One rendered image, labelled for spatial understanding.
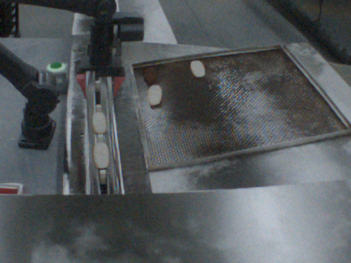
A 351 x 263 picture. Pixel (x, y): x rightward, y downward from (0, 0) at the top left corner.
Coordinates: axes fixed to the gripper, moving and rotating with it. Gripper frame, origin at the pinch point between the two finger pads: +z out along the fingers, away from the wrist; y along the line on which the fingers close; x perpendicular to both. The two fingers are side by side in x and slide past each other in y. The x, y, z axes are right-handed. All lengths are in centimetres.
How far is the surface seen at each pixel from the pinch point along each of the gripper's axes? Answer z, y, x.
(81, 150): 6.9, -4.8, -14.2
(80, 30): 1.2, -6.3, 49.1
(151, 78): 2.4, 14.7, 13.3
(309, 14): 64, 203, 278
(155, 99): 2.6, 14.5, 1.3
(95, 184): 8.1, -2.0, -25.1
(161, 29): 12, 27, 76
